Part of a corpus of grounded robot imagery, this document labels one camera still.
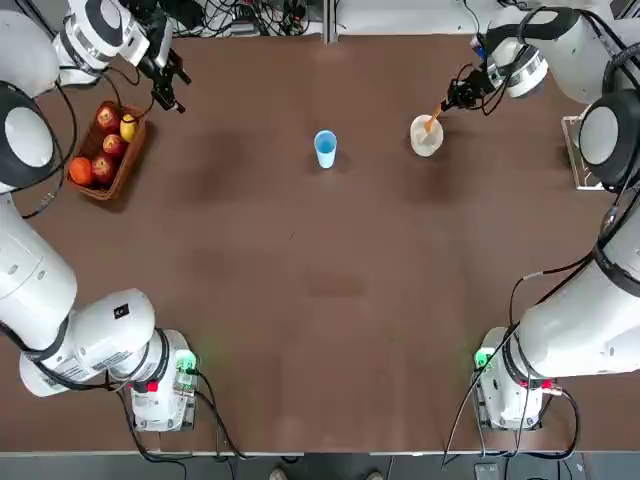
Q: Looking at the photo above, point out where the white wire cup rack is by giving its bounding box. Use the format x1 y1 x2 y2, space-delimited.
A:
560 115 609 191

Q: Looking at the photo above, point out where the blue plastic cup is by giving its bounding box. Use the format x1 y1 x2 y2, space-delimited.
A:
313 130 339 170

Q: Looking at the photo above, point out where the orange fruit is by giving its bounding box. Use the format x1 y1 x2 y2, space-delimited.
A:
68 157 95 186

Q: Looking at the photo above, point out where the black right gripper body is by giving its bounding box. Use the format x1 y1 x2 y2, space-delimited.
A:
464 67 497 101

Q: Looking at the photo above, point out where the black dangling plug cable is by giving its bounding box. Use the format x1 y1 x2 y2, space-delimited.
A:
19 82 80 221

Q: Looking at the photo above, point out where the brown wicker basket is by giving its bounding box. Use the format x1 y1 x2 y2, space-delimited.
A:
66 100 148 202

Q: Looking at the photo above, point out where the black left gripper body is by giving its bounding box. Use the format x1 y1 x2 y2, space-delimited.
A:
135 7 179 81

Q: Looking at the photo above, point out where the aluminium frame post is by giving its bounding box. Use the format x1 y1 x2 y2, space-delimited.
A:
322 0 339 45

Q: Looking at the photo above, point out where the red apple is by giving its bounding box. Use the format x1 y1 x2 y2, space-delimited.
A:
91 155 119 187
95 105 122 134
102 133 127 159

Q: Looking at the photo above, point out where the cream bowl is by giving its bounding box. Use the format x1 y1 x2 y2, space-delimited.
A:
409 114 445 158

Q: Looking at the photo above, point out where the black base cable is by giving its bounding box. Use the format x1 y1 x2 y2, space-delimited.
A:
543 387 584 459
192 368 306 460

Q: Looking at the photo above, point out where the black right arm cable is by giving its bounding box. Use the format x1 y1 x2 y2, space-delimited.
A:
507 189 631 346

